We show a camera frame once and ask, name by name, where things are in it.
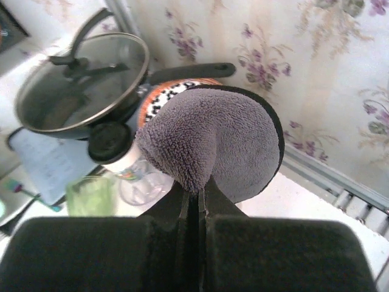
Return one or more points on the black wok with glass lid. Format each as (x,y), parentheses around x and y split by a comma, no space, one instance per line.
(100,78)

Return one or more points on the grey fluffy cloth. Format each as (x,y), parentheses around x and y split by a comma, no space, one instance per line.
(225,133)

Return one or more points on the flower pattern plate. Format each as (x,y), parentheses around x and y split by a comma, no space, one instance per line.
(165,91)

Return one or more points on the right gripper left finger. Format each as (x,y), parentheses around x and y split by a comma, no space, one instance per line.
(99,254)

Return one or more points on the white jar black lid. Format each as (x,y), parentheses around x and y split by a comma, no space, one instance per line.
(112,145)

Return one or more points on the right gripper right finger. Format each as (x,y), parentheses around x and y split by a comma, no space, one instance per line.
(277,254)

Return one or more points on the green glass cup right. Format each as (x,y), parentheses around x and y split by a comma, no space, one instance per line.
(91,196)

